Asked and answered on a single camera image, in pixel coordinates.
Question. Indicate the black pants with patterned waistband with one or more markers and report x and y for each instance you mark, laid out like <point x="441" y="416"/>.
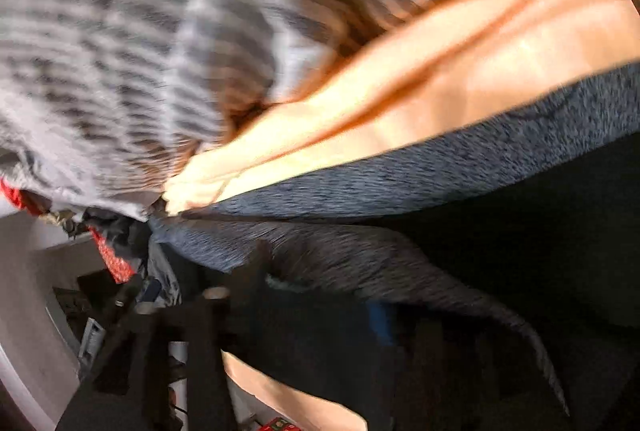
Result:
<point x="487" y="279"/>

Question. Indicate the red patterned cloth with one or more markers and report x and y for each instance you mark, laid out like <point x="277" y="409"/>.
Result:
<point x="120" y="269"/>

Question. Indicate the grey white striped duvet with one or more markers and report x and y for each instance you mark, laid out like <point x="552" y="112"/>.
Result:
<point x="102" y="101"/>

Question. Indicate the peach orange bed sheet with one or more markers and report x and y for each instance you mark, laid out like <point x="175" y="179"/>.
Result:
<point x="459" y="63"/>

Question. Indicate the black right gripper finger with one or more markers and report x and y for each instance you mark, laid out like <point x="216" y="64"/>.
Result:
<point x="128" y="388"/>

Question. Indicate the dark grey garment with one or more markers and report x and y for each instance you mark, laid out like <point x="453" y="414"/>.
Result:
<point x="131" y="239"/>

